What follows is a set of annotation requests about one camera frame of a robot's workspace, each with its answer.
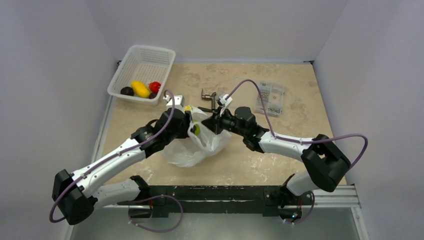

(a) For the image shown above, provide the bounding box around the green fake fruit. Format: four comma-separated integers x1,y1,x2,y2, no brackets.
191,124,200,136

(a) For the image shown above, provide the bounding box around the white plastic shopping bag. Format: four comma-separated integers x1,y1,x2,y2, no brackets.
162,105,232,168

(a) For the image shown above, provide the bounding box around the small dark purple fake fruit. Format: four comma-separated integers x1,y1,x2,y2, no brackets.
148,92,157,99

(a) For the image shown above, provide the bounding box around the red fake fruit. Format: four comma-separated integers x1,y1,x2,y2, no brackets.
149,81,162,94

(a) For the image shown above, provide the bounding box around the yellow fake fruit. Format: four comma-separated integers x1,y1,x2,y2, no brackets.
131,80,151,99

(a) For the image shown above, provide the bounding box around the dark brown fake fruit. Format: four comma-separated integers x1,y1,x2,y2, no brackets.
120,86,135,97

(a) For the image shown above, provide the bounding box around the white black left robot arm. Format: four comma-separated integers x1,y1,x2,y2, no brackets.
48,108,193,225

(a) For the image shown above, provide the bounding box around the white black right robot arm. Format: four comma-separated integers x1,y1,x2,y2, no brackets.
201,106,351,204

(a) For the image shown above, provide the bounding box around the small black claw hammer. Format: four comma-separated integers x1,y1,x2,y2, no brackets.
198,106,215,113

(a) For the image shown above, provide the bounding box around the grey metal clamp lever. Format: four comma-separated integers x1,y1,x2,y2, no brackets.
201,89,217,110

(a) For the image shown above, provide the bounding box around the clear plastic screw organizer box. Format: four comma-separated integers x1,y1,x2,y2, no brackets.
231,78,286,117

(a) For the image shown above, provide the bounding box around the white plastic perforated basket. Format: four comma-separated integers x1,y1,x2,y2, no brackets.
107,45,176,106

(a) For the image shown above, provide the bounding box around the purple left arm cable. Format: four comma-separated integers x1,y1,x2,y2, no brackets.
48,89,176,224

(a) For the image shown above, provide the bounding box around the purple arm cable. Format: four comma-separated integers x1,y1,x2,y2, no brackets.
48,89,176,224
227,79,369,171

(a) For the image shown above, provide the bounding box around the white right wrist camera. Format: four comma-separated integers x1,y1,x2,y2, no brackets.
217,93,233,117

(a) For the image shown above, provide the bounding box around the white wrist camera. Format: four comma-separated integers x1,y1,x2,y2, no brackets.
217,93,233,117
163,94,185,112

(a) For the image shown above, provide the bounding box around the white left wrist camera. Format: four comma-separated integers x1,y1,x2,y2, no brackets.
163,94,185,112

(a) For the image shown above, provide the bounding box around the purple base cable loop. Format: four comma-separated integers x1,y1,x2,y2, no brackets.
127,194,184,233

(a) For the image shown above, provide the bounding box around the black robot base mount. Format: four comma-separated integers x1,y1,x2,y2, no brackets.
118,176,315,221

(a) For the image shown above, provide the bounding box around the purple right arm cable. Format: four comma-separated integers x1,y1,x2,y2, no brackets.
227,79,369,171

